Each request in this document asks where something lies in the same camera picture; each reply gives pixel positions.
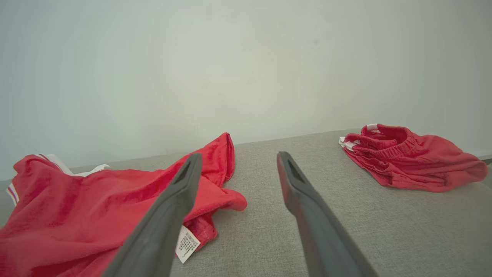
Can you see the red basketball jersey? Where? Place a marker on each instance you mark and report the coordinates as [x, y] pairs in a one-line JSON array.
[[77, 215]]

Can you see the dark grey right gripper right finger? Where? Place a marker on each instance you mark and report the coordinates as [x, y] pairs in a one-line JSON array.
[[319, 231]]

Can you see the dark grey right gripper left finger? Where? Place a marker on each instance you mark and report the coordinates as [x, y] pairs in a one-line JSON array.
[[165, 223]]

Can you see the red shorts with white stripe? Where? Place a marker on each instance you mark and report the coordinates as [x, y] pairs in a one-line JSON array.
[[419, 161]]

